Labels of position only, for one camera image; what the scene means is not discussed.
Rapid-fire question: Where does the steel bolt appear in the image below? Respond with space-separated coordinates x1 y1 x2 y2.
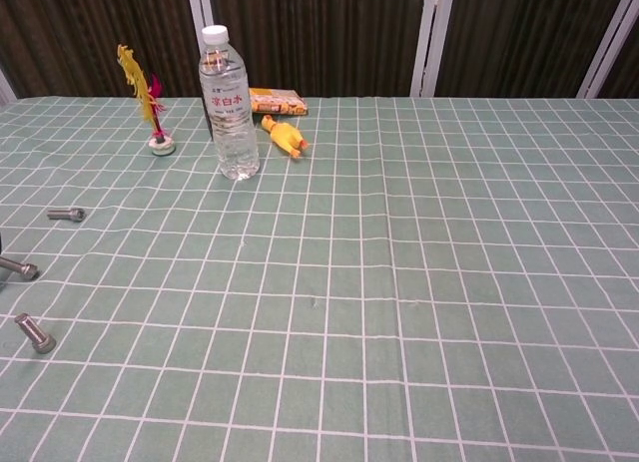
13 312 56 355
47 207 87 223
0 254 40 281

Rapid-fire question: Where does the green checked tablecloth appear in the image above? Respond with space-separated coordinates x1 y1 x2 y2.
0 95 639 462

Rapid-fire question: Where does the yellow rubber chicken toy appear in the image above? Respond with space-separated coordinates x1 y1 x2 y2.
260 114 311 159

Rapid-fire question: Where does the yellow black snack box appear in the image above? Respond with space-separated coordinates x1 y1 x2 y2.
248 87 309 117

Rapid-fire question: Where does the clear plastic water bottle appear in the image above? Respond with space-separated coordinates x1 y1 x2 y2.
198 25 261 182

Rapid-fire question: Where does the yellow pink feather shuttlecock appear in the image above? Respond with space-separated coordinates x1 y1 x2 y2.
116 43 177 157

